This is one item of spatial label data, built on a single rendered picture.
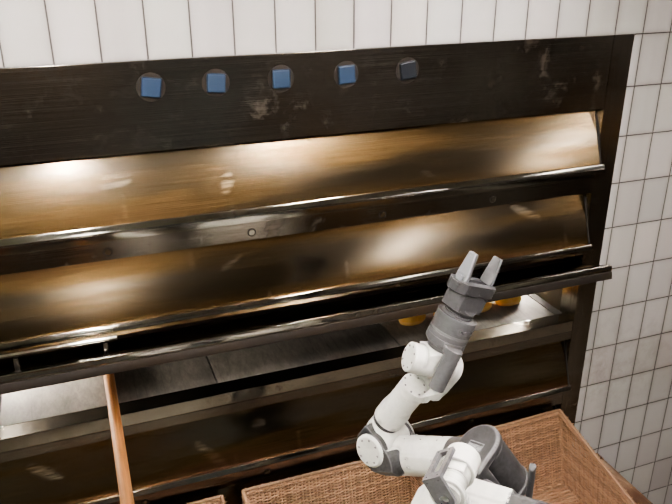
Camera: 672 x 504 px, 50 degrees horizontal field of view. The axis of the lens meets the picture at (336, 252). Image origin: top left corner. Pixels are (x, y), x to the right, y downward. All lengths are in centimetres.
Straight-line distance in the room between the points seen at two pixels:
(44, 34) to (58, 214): 40
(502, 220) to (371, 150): 50
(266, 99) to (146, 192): 37
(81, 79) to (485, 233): 120
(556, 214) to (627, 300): 48
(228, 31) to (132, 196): 45
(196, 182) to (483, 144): 82
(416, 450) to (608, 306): 118
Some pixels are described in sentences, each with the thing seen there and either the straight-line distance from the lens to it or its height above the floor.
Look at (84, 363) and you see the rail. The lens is 182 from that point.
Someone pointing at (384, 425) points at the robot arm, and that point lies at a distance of 169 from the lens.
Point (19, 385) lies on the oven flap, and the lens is 183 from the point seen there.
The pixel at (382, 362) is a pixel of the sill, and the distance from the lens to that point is 223.
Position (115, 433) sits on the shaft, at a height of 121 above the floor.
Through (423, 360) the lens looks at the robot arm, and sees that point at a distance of 154.
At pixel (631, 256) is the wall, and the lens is 260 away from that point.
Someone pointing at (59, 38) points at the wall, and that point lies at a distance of 173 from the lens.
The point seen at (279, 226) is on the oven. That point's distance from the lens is 191.
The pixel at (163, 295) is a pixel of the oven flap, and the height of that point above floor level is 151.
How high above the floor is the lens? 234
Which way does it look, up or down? 23 degrees down
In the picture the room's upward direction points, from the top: straight up
